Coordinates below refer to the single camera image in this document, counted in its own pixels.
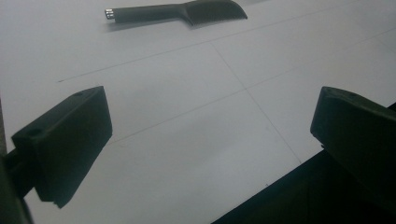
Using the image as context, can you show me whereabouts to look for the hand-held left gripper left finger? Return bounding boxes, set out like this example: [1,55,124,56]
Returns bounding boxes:
[6,86,113,209]

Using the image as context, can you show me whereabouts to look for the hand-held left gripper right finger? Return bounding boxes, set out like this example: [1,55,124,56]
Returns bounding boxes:
[310,86,396,213]

